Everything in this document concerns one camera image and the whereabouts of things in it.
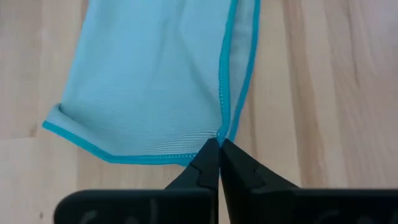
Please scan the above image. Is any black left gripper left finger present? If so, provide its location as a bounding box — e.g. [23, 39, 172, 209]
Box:
[164, 138, 221, 224]

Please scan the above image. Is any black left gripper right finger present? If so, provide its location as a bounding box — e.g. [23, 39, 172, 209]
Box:
[220, 138, 301, 224]

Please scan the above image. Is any light blue teal-edged towel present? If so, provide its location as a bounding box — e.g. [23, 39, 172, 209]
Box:
[42, 0, 262, 167]

